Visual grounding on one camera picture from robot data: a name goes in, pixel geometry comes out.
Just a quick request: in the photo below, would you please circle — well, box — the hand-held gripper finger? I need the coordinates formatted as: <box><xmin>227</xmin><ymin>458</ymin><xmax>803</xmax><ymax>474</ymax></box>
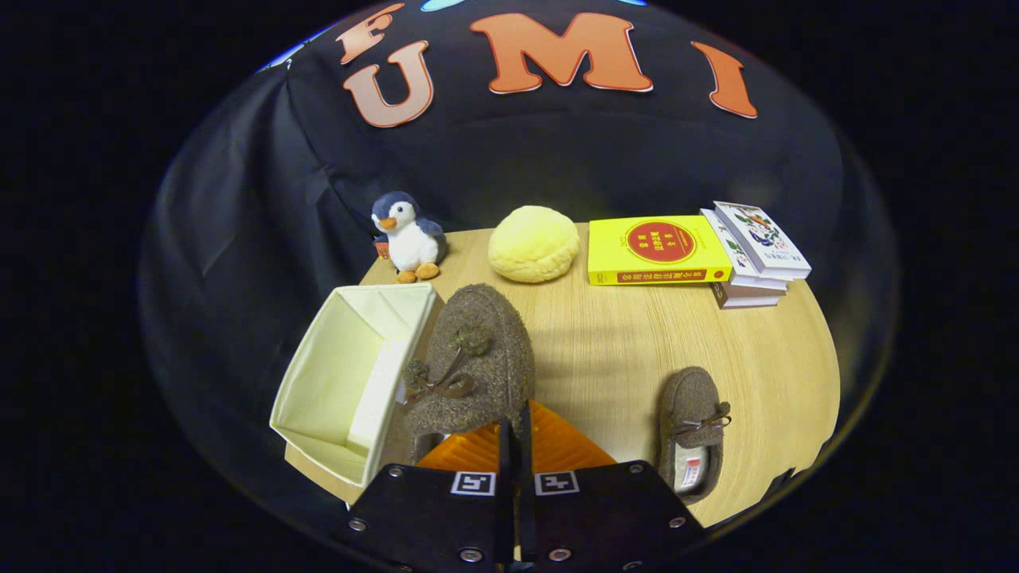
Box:
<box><xmin>517</xmin><ymin>400</ymin><xmax>708</xmax><ymax>573</ymax></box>
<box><xmin>342</xmin><ymin>418</ymin><xmax>517</xmax><ymax>573</ymax></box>

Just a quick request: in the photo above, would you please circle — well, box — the brown fuzzy shoe with bow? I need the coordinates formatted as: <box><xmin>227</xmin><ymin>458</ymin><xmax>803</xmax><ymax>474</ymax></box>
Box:
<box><xmin>656</xmin><ymin>366</ymin><xmax>732</xmax><ymax>505</ymax></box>
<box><xmin>398</xmin><ymin>283</ymin><xmax>537</xmax><ymax>464</ymax></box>

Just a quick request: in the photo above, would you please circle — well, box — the beige fabric storage box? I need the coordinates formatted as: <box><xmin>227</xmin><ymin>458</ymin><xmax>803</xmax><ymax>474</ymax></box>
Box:
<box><xmin>269</xmin><ymin>283</ymin><xmax>443</xmax><ymax>488</ymax></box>

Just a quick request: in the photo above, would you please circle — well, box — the yellow plush bun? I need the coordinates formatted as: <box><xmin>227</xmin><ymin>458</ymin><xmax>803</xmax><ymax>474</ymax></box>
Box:
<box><xmin>487</xmin><ymin>205</ymin><xmax>580</xmax><ymax>284</ymax></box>

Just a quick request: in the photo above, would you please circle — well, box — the blue white plush penguin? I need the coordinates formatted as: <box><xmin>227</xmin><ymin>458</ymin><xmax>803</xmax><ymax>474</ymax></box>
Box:
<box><xmin>370</xmin><ymin>191</ymin><xmax>448</xmax><ymax>285</ymax></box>

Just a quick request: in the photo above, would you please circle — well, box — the yellow book with red circle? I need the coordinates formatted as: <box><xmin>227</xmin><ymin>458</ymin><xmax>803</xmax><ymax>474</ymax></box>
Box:
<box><xmin>588</xmin><ymin>215</ymin><xmax>735</xmax><ymax>287</ymax></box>

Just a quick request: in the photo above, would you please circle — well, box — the brown book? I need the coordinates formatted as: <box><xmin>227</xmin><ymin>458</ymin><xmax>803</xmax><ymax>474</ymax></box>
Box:
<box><xmin>710</xmin><ymin>280</ymin><xmax>787</xmax><ymax>310</ymax></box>

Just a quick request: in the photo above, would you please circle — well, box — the white floral cover book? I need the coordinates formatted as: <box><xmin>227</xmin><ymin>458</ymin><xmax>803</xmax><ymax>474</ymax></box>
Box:
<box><xmin>713</xmin><ymin>201</ymin><xmax>813</xmax><ymax>281</ymax></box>

